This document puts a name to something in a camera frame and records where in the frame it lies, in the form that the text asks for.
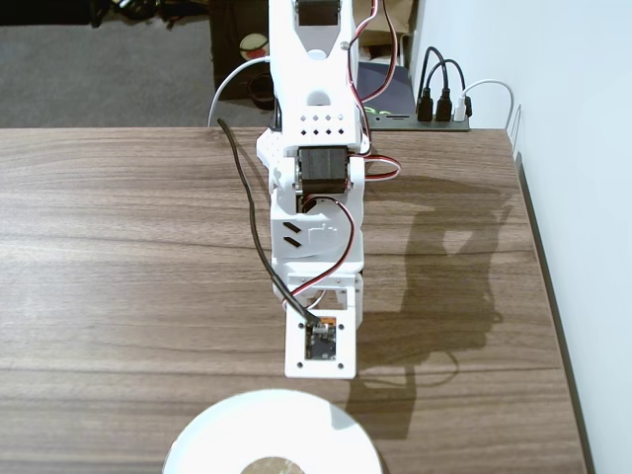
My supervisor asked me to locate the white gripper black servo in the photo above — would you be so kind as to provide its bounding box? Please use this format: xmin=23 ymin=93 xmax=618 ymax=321
xmin=270 ymin=259 xmax=367 ymax=330

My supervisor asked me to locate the white round plate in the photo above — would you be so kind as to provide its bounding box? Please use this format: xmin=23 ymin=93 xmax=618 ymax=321
xmin=161 ymin=388 xmax=384 ymax=474

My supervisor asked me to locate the black usb hub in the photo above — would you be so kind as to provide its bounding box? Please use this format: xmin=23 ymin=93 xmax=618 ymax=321
xmin=367 ymin=112 xmax=471 ymax=133

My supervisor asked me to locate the black tape roll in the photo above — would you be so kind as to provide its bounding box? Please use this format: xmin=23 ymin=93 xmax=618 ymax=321
xmin=248 ymin=74 xmax=274 ymax=108

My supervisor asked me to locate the dark navy box green print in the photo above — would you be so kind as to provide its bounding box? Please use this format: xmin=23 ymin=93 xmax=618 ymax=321
xmin=355 ymin=61 xmax=417 ymax=119

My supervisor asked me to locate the round red cream sticker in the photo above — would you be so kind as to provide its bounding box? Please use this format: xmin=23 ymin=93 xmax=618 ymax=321
xmin=239 ymin=33 xmax=272 ymax=63

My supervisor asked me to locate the black cabinet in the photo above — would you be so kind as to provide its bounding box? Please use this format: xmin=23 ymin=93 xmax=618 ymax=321
xmin=209 ymin=0 xmax=272 ymax=103

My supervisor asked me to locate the beige cardboard box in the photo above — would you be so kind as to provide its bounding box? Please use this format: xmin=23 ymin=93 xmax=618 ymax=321
xmin=355 ymin=32 xmax=404 ymax=64

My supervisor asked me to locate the red white black servo wire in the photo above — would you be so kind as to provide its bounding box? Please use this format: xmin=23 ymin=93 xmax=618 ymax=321
xmin=351 ymin=0 xmax=402 ymax=185
xmin=294 ymin=195 xmax=359 ymax=310

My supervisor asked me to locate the black camera cable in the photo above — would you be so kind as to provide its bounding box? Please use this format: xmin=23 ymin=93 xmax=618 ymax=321
xmin=216 ymin=118 xmax=320 ymax=327

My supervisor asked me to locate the wrist camera on white mount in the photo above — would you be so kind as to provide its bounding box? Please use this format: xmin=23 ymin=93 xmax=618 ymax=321
xmin=283 ymin=274 xmax=357 ymax=380

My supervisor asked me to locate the white cable behind arm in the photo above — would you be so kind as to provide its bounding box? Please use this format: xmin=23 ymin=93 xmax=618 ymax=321
xmin=206 ymin=56 xmax=273 ymax=127

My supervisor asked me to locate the white usb cable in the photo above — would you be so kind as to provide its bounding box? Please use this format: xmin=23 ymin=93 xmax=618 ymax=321
xmin=453 ymin=78 xmax=515 ymax=133

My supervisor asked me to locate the dark clutter with cables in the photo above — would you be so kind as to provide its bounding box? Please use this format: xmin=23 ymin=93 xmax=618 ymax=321
xmin=0 ymin=0 xmax=211 ymax=29

